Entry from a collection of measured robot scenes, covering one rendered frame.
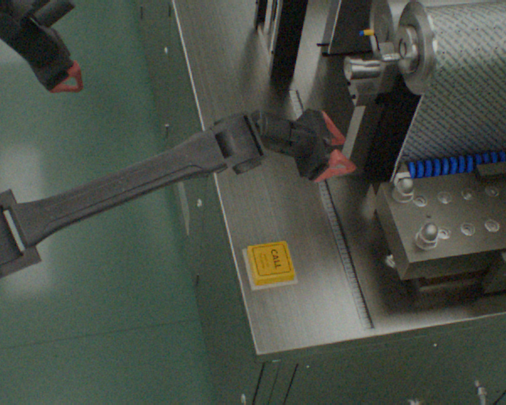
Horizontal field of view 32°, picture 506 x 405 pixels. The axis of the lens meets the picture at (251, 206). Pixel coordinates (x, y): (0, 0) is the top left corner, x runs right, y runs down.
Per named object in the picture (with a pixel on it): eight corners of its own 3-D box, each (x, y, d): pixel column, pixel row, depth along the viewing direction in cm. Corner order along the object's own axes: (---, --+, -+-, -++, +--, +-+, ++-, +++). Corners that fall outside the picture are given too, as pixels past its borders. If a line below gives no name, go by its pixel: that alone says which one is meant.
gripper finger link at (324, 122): (339, 176, 150) (298, 164, 144) (327, 143, 154) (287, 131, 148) (365, 153, 146) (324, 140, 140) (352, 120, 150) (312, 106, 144)
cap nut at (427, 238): (411, 233, 145) (418, 218, 141) (432, 229, 146) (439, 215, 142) (418, 251, 143) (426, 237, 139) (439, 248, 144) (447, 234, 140)
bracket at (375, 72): (325, 157, 169) (355, 45, 144) (356, 153, 170) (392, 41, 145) (331, 178, 166) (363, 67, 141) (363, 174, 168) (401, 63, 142)
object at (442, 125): (395, 165, 155) (421, 95, 139) (515, 150, 159) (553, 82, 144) (395, 167, 154) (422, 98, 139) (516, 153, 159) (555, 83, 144)
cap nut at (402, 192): (389, 187, 150) (395, 171, 146) (409, 185, 151) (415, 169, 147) (395, 204, 148) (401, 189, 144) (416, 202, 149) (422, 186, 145)
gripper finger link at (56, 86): (83, 59, 157) (56, 35, 149) (100, 86, 154) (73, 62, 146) (54, 83, 158) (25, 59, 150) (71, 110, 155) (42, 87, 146)
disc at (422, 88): (390, 42, 148) (412, -20, 135) (392, 42, 148) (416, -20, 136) (415, 113, 141) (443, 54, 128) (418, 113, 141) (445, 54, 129)
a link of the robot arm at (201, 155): (-5, 279, 116) (-37, 205, 116) (-8, 282, 121) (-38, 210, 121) (270, 164, 131) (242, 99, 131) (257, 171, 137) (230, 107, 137)
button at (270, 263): (246, 252, 155) (247, 245, 153) (284, 247, 157) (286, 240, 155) (255, 287, 151) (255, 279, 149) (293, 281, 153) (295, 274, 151)
